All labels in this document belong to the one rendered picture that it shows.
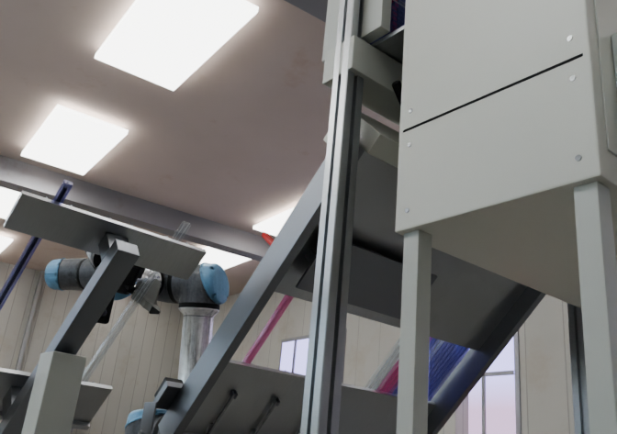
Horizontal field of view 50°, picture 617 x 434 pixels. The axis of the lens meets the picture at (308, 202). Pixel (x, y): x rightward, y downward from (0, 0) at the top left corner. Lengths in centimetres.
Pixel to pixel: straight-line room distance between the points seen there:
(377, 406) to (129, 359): 1022
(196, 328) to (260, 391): 48
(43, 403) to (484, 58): 87
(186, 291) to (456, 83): 111
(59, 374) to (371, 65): 75
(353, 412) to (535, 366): 471
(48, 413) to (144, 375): 1065
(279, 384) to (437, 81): 74
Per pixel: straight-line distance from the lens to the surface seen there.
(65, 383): 120
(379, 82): 119
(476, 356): 171
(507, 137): 91
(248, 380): 140
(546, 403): 615
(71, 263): 165
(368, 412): 165
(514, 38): 98
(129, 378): 1173
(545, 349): 621
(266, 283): 121
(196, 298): 187
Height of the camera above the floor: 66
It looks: 22 degrees up
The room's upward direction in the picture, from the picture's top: 6 degrees clockwise
